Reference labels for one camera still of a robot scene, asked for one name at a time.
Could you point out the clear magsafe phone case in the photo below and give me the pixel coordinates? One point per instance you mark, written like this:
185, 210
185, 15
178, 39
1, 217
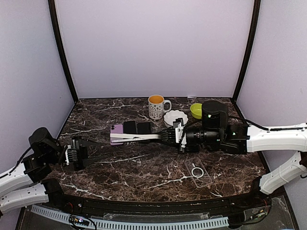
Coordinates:
198, 172

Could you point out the black phone grey case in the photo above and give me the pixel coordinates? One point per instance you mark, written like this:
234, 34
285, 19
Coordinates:
144, 128

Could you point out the black right frame post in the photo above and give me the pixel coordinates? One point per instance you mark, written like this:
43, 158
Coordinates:
248, 50

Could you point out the black phone dark case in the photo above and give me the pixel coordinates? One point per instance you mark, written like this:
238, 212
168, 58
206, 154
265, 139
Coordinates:
116, 129

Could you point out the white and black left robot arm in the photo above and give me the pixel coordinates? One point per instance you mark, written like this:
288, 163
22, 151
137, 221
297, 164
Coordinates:
26, 183

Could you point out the white spotted mug orange inside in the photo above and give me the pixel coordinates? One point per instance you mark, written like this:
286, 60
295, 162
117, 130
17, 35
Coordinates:
158, 106

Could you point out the white scalloped ceramic dish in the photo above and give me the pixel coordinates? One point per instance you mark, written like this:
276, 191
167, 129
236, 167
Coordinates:
172, 115

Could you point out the white slotted cable duct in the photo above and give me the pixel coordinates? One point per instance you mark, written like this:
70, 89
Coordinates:
101, 224

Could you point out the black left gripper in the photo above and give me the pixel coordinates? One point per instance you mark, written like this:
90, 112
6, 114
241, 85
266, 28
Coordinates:
80, 145

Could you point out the lime green bowl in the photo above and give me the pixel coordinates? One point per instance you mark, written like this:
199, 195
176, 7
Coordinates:
196, 110

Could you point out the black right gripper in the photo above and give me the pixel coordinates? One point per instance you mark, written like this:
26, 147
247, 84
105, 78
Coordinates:
169, 131

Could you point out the black frame post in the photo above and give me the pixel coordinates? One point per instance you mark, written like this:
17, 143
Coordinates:
248, 50
61, 51

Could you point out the black phone white case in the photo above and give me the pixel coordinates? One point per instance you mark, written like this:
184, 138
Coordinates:
135, 137

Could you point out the black left frame post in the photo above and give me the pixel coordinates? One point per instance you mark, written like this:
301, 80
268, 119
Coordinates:
61, 51

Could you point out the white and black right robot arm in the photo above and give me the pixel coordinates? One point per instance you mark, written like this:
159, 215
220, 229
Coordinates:
216, 133

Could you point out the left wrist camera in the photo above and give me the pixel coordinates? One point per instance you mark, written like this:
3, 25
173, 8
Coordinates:
70, 155

